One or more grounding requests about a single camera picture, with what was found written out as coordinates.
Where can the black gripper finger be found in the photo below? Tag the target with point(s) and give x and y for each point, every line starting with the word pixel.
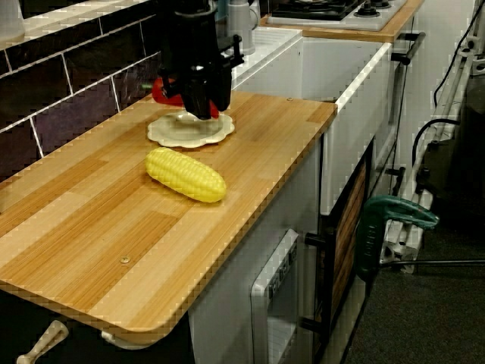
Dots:
pixel 199 100
pixel 223 89

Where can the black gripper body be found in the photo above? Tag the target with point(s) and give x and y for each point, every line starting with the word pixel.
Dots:
pixel 197 49

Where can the red toy pepper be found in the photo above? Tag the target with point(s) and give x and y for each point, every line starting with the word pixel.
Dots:
pixel 157 93

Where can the yellow toy corn cob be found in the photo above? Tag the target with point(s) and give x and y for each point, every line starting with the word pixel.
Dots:
pixel 185 176

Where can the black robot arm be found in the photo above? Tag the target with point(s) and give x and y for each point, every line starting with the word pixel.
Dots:
pixel 193 5

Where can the cream scalloped plate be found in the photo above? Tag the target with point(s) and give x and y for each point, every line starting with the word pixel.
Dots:
pixel 182 134

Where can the teal plastic bin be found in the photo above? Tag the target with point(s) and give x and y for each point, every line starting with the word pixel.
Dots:
pixel 223 5

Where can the white toy kitchen body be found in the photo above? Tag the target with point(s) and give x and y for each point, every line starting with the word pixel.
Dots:
pixel 341 68

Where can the dark tile backsplash panel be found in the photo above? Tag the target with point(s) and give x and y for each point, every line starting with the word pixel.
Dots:
pixel 76 83

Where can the black burner grate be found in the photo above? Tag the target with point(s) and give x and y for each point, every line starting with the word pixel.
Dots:
pixel 322 13

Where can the cream hutch shelf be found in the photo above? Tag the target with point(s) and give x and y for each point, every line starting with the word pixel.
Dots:
pixel 57 22

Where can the dark stove knob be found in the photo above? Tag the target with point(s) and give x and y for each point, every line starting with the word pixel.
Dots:
pixel 365 10
pixel 382 4

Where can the grey toy stovetop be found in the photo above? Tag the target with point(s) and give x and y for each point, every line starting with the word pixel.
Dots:
pixel 375 22

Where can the wooden slat door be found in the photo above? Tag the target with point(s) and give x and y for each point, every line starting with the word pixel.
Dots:
pixel 346 235

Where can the grey dishwasher door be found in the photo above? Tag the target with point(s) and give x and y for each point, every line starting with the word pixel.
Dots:
pixel 261 303

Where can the white hook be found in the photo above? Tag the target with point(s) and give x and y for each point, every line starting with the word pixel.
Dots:
pixel 125 342

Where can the aluminium frame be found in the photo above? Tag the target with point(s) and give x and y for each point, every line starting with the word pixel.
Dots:
pixel 460 76

